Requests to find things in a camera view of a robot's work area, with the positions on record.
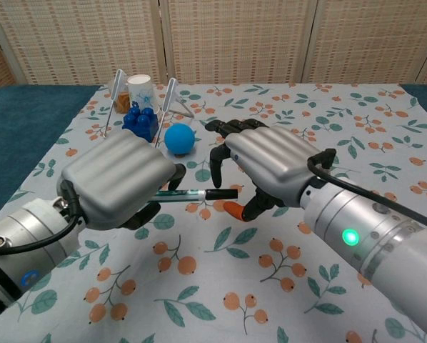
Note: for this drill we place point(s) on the green white marker body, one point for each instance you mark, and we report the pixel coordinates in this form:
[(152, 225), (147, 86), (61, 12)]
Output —
[(179, 195)]

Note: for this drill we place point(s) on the black marker cap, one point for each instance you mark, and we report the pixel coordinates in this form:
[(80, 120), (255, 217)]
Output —
[(222, 194)]

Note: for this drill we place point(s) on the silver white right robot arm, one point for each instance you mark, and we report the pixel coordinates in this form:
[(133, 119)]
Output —
[(377, 243)]

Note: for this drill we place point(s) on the woven bamboo folding screen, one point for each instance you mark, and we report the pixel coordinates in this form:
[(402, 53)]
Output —
[(235, 39)]

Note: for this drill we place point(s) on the clear cup with brown snack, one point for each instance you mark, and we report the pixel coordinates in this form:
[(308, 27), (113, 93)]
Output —
[(121, 101)]

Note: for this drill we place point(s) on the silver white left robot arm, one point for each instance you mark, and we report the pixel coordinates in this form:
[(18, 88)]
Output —
[(31, 228)]

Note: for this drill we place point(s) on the blue ball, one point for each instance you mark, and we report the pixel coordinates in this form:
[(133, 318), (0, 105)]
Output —
[(179, 139)]

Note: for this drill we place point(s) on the white paper cup blue print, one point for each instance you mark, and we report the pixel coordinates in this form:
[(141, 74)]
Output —
[(142, 94)]

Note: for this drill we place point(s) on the blue toy building brick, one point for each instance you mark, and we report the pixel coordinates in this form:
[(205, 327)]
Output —
[(142, 123)]

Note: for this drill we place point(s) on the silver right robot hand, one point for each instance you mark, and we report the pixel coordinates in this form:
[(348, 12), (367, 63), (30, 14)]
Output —
[(270, 157)]

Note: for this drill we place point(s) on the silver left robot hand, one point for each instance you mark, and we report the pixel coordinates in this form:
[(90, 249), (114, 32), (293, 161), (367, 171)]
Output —
[(117, 178)]

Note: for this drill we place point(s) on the floral fruit print tablecloth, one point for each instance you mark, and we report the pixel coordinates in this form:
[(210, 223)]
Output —
[(199, 286)]

